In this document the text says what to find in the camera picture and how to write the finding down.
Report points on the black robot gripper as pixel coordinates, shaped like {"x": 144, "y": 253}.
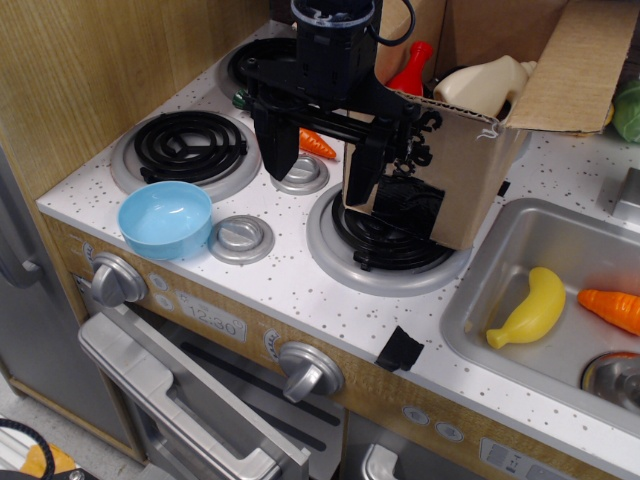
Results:
{"x": 332, "y": 89}

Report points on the light blue plastic bowl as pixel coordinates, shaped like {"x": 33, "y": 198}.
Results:
{"x": 166, "y": 220}

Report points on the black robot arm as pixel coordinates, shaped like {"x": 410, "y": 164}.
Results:
{"x": 332, "y": 10}

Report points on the orange toy carrot on stove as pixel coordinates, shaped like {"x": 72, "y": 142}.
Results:
{"x": 310, "y": 141}

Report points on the silver stovetop knob middle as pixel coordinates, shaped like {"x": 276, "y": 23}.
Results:
{"x": 307, "y": 176}

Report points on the silver stovetop knob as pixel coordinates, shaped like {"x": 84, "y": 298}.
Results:
{"x": 307, "y": 176}
{"x": 241, "y": 240}

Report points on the black back-left burner coil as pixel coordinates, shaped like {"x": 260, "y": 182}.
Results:
{"x": 280, "y": 51}

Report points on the red toy ketchup bottle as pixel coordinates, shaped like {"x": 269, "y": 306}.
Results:
{"x": 409, "y": 79}

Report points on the black front-right burner coil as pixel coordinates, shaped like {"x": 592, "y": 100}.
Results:
{"x": 375, "y": 244}

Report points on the silver stovetop knob front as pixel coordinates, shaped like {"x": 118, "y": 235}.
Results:
{"x": 241, "y": 240}

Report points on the cream toy milk jug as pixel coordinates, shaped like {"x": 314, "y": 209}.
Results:
{"x": 485, "y": 88}

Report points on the silver toy sink basin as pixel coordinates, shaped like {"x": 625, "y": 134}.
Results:
{"x": 585, "y": 253}

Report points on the black tape piece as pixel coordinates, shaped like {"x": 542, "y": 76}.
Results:
{"x": 400, "y": 352}

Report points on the silver oven dial right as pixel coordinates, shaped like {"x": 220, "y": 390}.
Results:
{"x": 308, "y": 371}

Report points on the silver oven dial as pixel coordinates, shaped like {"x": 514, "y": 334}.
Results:
{"x": 115, "y": 281}
{"x": 308, "y": 371}

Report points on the silver oven dial left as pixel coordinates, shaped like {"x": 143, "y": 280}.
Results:
{"x": 115, "y": 281}

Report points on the yellow toy banana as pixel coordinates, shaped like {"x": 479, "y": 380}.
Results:
{"x": 536, "y": 315}

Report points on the brown cardboard box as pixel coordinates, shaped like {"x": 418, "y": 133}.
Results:
{"x": 561, "y": 61}

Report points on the green toy cabbage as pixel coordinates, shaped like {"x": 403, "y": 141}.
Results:
{"x": 626, "y": 112}

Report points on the silver faucet base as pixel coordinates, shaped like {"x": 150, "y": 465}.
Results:
{"x": 627, "y": 204}

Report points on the orange toy carrot in sink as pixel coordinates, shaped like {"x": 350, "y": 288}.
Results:
{"x": 616, "y": 308}

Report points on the grey toy fridge door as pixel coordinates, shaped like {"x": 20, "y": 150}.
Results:
{"x": 40, "y": 352}

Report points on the silver pot in sink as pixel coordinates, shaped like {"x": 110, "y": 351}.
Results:
{"x": 614, "y": 377}

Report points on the silver oven door handle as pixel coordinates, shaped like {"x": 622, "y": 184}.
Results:
{"x": 208, "y": 431}

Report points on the silver dishwasher handle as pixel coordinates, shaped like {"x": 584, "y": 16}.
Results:
{"x": 379, "y": 463}

